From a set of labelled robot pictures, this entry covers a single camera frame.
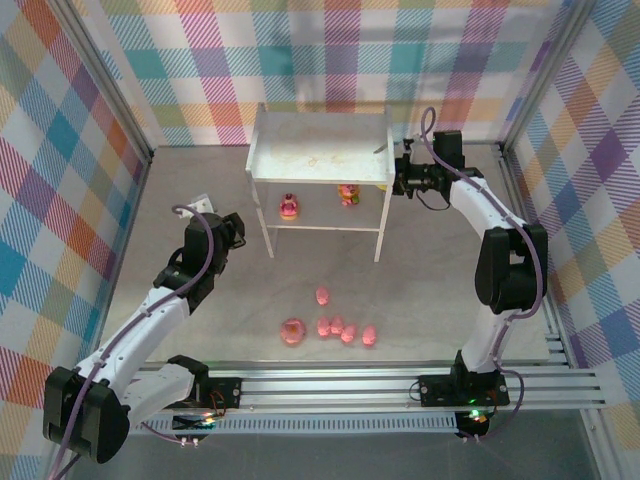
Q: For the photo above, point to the white two-tier shelf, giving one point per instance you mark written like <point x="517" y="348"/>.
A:
<point x="320" y="150"/>

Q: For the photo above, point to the pink donut toy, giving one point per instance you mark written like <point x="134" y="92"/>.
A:
<point x="293" y="332"/>

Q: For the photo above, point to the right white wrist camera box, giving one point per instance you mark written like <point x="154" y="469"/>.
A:
<point x="409" y="147"/>

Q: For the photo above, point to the left controller board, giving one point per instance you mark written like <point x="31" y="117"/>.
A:
<point x="192" y="422"/>

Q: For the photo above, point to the right controller board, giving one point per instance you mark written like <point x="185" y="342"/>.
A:
<point x="472" y="425"/>

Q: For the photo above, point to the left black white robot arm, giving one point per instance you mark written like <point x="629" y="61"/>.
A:
<point x="130" y="340"/>

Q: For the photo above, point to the controller board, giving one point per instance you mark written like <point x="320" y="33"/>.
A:
<point x="472" y="425"/>
<point x="192" y="422"/>

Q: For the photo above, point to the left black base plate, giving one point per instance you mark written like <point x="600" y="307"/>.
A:
<point x="230" y="392"/>

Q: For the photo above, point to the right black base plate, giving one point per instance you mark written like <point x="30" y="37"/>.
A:
<point x="435" y="390"/>

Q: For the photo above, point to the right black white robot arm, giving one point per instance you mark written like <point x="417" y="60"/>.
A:
<point x="510" y="270"/>

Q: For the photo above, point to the pink doll cupcake toy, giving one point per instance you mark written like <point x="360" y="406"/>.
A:
<point x="290" y="207"/>

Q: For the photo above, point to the aluminium mounting rail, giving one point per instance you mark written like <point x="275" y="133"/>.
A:
<point x="325" y="387"/>

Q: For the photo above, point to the yellow flower face toy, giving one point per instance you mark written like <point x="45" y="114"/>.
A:
<point x="349" y="196"/>

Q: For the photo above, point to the aluminium frame post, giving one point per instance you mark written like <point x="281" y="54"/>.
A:
<point x="106" y="75"/>
<point x="542" y="75"/>

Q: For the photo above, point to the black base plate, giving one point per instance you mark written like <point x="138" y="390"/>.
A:
<point x="230" y="392"/>
<point x="435" y="390"/>

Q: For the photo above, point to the pink plastic pig toy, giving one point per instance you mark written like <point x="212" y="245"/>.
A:
<point x="323" y="296"/>
<point x="348" y="334"/>
<point x="369" y="336"/>
<point x="324" y="327"/>
<point x="337" y="324"/>

